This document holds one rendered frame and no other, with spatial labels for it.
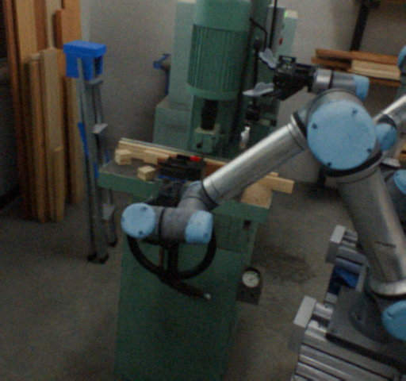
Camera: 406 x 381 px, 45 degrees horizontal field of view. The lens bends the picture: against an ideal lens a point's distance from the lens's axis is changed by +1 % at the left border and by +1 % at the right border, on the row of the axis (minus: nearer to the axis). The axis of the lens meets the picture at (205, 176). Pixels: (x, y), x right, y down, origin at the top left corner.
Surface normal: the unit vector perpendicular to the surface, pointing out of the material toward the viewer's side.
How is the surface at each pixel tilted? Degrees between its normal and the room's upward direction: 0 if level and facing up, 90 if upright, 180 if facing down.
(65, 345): 1
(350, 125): 83
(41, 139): 87
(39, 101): 87
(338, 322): 0
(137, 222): 59
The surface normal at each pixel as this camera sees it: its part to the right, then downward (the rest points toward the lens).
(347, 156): -0.23, 0.26
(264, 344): 0.13, -0.91
